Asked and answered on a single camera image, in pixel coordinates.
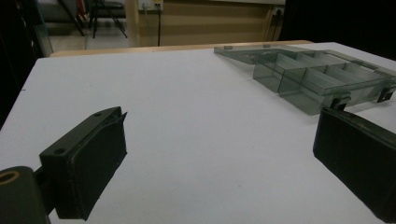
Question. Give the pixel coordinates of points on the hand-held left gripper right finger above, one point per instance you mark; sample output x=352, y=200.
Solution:
x=358, y=155

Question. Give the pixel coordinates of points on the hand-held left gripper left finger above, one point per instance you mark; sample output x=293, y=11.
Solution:
x=93, y=161

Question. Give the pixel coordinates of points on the clear plastic compartment box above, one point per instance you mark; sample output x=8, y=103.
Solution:
x=314, y=77

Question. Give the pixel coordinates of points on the black folding chair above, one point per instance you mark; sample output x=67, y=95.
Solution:
x=109, y=6

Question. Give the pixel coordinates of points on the black wall plug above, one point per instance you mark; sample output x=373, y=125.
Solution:
x=278, y=13

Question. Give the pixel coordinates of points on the white wall socket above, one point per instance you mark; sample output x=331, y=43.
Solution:
x=151, y=4

